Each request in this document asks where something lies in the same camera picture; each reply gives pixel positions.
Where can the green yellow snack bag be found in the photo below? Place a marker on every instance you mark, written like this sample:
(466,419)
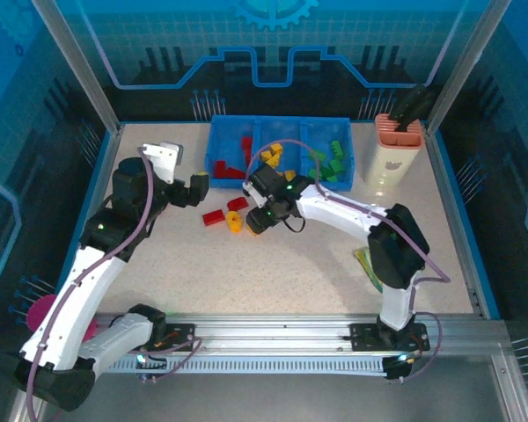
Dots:
(363,261)

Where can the aluminium frame post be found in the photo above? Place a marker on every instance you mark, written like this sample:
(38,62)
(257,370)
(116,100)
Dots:
(466,61)
(79,66)

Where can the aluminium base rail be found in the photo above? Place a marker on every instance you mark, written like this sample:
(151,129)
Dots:
(268,327)

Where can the yellow round lego brick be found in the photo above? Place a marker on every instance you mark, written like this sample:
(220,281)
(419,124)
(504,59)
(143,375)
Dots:
(234,221)

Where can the pink goblet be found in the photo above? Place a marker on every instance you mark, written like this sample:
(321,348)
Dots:
(39,310)

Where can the white pink knife block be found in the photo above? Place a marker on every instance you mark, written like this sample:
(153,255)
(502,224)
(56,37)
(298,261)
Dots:
(391,162)

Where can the red sloped lego brick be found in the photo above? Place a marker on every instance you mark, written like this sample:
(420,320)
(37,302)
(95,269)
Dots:
(237,204)

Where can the blue three-compartment tray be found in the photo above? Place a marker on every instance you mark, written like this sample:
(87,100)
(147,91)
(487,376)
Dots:
(229,136)

